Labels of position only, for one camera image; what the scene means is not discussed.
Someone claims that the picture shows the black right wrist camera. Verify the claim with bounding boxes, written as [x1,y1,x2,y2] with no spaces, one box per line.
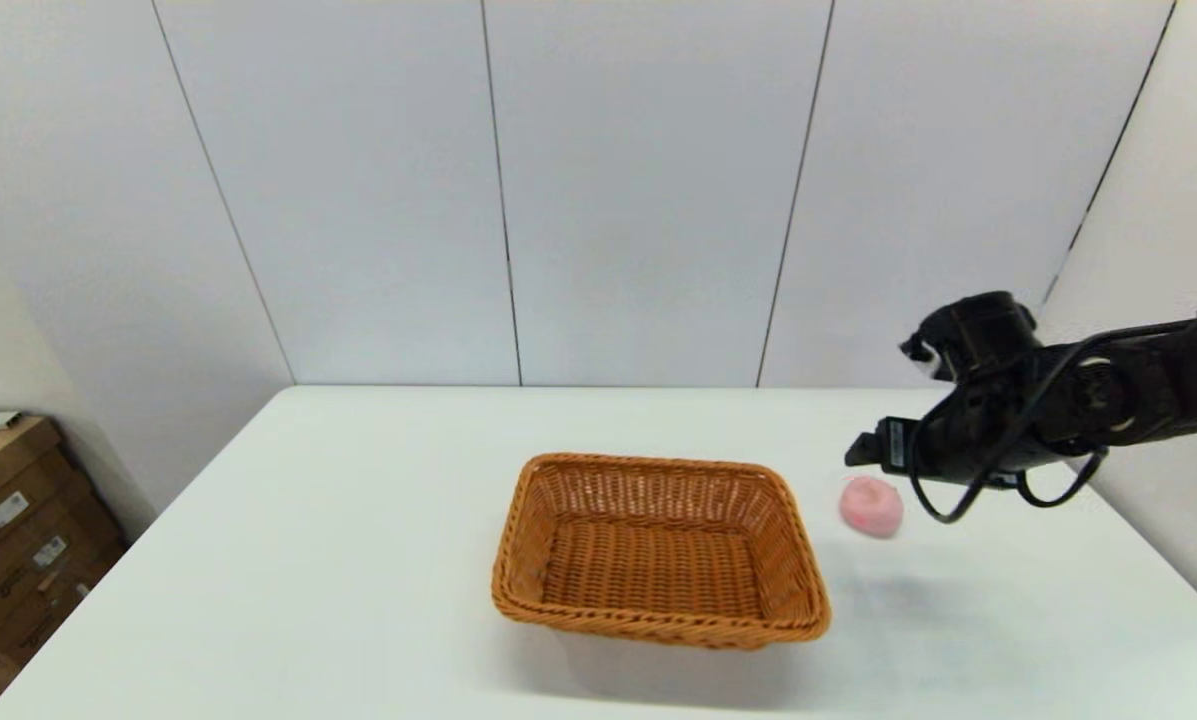
[900,291,1041,386]

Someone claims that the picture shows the pink peach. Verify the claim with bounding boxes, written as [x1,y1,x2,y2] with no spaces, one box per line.
[839,475,905,539]

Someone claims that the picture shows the orange woven wicker basket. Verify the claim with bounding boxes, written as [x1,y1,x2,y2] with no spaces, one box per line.
[491,452,832,651]

